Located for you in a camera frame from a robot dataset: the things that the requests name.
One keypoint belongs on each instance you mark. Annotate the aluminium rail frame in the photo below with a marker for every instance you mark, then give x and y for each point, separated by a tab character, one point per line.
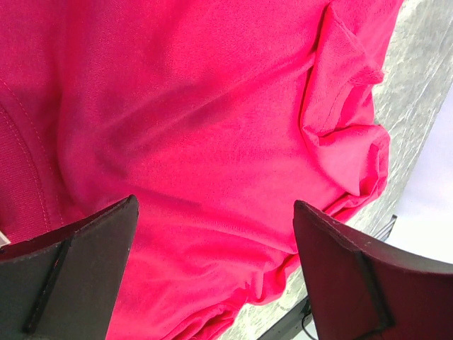
384	232

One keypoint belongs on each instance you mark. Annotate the magenta t shirt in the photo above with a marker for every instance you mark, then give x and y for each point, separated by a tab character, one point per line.
216	115

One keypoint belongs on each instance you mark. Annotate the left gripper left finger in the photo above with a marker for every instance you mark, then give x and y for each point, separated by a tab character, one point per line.
64	284

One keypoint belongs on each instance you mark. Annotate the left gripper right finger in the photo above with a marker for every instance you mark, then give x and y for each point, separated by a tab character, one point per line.
362	288

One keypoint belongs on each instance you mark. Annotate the black base beam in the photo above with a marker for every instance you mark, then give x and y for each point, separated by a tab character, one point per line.
294	322

